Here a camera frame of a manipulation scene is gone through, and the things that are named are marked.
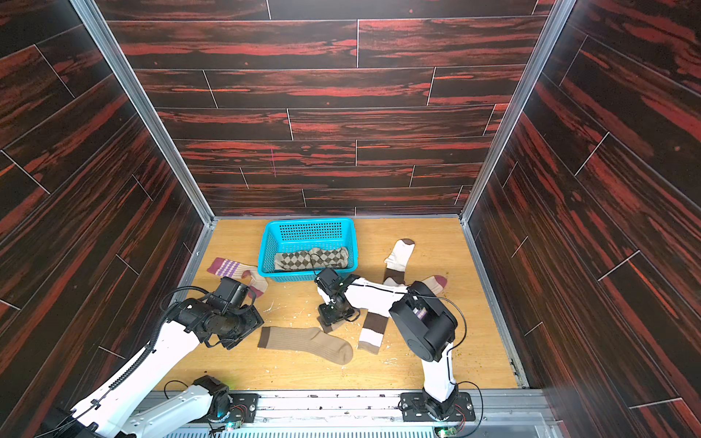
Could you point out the metal front rail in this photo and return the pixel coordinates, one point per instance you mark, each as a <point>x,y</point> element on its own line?
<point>382,413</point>

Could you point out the purple striped sock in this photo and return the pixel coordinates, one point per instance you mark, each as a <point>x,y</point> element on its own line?
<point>222,267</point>
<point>436,284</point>

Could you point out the tan ribbed sock front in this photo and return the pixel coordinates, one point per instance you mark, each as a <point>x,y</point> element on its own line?
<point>311,340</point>

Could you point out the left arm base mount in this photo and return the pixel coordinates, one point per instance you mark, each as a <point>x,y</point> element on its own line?
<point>226,406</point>

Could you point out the argyle sock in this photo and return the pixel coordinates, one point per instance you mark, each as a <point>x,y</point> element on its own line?
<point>294,261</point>
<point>338,258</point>

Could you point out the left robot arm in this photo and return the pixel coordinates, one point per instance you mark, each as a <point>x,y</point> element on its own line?
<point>110,411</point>

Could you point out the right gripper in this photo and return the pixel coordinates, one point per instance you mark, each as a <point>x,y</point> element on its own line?
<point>333,311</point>

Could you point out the purple striped sock left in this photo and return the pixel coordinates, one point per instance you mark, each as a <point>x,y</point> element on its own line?
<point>222,267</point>

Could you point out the turquoise plastic basket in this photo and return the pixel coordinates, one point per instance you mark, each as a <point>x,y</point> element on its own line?
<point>292,236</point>

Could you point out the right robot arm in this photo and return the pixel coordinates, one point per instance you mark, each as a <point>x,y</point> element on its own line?
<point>425,323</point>

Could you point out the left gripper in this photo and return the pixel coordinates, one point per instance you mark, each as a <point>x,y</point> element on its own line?
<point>255,321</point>

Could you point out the purple striped sock right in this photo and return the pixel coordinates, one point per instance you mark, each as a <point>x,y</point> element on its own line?
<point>436,284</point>

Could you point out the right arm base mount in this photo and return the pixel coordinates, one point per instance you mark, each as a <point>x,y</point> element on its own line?
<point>420,407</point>

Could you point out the white brown striped sock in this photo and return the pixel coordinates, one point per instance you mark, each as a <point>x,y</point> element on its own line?
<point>379,302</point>

